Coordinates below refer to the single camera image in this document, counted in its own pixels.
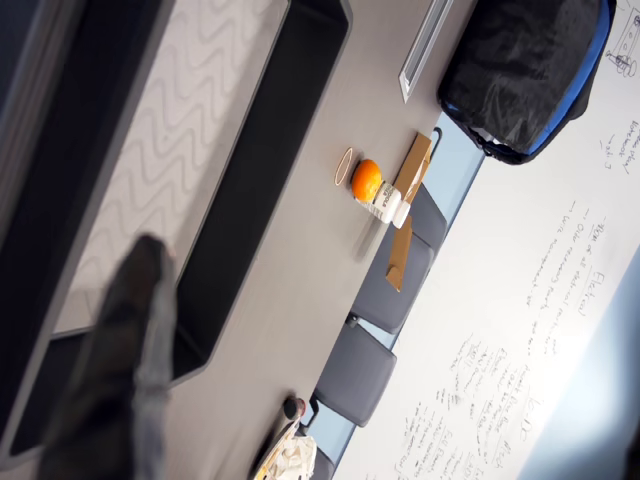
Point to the white pill bottle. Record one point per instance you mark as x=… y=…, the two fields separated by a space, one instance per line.
x=387 y=202

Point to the whiteboard with handwriting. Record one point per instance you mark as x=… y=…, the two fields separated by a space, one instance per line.
x=525 y=275

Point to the crumpled white wrapper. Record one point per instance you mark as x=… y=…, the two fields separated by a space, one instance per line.
x=295 y=455

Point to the grey wave-pattern liner mat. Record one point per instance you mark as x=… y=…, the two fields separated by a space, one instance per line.
x=165 y=125

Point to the brown cardboard box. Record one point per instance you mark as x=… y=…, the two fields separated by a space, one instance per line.
x=417 y=160
x=400 y=255

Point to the black bag blue trim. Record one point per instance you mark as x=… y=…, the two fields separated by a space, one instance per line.
x=515 y=75

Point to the grey office chair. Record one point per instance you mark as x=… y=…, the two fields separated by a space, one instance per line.
x=390 y=310
x=430 y=215
x=355 y=375
x=322 y=467

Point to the orange mandarin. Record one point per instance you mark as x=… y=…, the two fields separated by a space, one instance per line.
x=366 y=178

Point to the black plastic tray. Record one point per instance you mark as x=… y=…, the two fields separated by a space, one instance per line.
x=250 y=200

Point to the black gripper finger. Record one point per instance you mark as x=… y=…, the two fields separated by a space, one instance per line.
x=115 y=375

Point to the small brown bottle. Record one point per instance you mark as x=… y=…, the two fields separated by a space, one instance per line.
x=294 y=406

